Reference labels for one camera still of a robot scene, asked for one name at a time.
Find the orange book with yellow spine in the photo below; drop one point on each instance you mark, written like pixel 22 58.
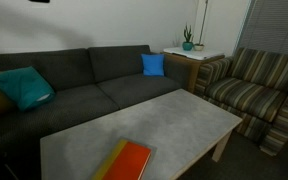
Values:
pixel 126 161

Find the blue throw pillow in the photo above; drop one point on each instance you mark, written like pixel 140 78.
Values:
pixel 153 65

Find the grey top coffee table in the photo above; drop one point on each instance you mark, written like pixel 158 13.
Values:
pixel 179 127

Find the wooden side table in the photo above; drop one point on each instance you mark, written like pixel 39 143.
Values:
pixel 192 68

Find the dark grey fabric sofa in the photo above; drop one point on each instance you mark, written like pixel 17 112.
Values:
pixel 88 83

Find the plant in teal pot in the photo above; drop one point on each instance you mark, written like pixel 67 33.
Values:
pixel 187 45

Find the small white plant pot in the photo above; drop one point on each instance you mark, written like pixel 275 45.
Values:
pixel 199 45

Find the white board on side table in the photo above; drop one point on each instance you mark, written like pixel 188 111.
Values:
pixel 197 55

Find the striped armchair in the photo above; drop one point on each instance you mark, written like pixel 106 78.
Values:
pixel 252 84

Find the teal throw pillow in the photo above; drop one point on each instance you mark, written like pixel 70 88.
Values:
pixel 26 87

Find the window blinds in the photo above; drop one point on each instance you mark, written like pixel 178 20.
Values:
pixel 266 26

